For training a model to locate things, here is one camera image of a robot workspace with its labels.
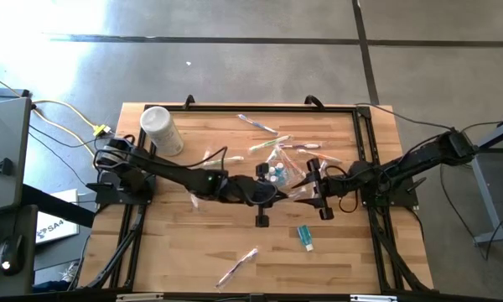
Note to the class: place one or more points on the white printed box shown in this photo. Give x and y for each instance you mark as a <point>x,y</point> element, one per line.
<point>56,218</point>

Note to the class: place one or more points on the blue toothbrush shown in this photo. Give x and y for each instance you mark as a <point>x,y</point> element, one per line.
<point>257,124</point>
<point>206,154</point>
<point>323,168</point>

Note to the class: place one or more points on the grey desk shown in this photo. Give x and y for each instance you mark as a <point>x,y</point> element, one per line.
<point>4,134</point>

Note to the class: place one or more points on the clear acrylic organizer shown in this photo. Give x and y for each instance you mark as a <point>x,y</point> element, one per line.
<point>293,180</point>

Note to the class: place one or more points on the white wipes canister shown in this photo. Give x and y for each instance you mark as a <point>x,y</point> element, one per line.
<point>159,126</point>

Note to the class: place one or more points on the white light bar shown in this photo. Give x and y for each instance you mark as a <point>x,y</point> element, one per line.
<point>138,297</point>
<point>373,298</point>

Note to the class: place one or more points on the grey metal stand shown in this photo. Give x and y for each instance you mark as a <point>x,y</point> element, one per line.
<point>484,184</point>

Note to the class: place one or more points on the black desk leg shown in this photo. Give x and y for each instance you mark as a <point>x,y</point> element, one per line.
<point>58,207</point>

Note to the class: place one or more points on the green toothbrush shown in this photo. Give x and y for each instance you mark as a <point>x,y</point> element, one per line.
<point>270,143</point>

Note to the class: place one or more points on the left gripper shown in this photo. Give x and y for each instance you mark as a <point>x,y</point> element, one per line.
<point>247,191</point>

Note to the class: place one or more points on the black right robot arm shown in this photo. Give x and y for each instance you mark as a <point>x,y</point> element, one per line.
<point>411,165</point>

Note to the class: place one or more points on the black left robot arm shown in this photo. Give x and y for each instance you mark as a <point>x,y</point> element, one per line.
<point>172,174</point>

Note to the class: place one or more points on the black triangular bracket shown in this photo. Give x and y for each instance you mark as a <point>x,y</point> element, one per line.
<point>0,166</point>

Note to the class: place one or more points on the purple toothbrush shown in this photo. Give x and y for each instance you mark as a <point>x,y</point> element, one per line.
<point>239,265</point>
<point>302,146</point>

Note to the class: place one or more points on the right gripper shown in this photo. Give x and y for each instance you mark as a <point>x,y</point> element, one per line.
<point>339,184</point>

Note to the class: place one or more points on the black computer mouse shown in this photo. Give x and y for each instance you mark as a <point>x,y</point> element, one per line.
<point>10,251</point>

